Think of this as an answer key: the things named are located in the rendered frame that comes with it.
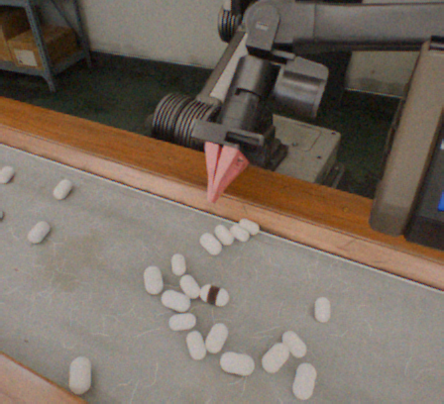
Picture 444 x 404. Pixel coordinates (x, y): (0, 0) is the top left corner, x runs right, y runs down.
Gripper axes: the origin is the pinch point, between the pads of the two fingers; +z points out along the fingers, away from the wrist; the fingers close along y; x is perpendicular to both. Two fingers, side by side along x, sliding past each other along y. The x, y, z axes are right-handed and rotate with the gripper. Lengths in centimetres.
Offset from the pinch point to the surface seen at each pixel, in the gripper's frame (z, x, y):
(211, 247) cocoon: 6.5, 1.4, 1.7
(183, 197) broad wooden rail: 1.1, 7.4, -7.3
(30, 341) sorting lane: 23.0, -10.6, -11.6
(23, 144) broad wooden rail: 1.1, 7.2, -42.5
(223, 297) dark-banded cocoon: 11.4, -2.9, 6.5
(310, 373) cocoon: 14.7, -5.9, 18.5
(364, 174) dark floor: -41, 143, 18
